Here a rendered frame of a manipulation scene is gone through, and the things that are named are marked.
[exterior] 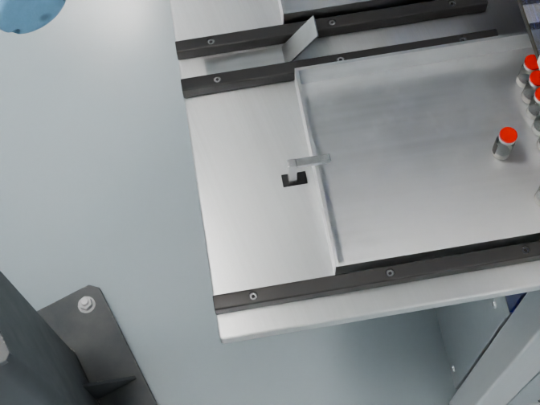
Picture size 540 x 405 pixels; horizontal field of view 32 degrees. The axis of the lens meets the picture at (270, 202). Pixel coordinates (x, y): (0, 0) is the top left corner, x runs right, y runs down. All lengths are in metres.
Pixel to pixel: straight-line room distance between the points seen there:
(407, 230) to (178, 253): 1.01
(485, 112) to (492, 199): 0.12
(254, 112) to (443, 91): 0.24
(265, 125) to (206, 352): 0.89
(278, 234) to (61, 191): 1.11
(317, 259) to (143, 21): 1.35
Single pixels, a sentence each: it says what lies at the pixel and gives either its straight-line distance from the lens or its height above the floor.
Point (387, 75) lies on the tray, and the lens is 1.18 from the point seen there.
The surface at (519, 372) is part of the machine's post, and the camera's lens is 1.48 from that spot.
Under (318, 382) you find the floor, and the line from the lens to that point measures 1.93.
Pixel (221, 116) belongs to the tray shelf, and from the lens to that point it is 1.15.
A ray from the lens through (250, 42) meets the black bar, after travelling 1.18.
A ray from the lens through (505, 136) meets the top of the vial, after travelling 1.10.
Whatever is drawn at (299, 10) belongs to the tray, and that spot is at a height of 0.92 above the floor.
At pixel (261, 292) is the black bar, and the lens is 1.03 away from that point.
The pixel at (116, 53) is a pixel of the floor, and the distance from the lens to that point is 2.28.
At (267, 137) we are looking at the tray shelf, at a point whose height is 0.88.
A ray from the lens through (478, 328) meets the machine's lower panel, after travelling 1.57.
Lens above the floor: 1.88
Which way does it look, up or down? 66 degrees down
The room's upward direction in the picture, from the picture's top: 5 degrees counter-clockwise
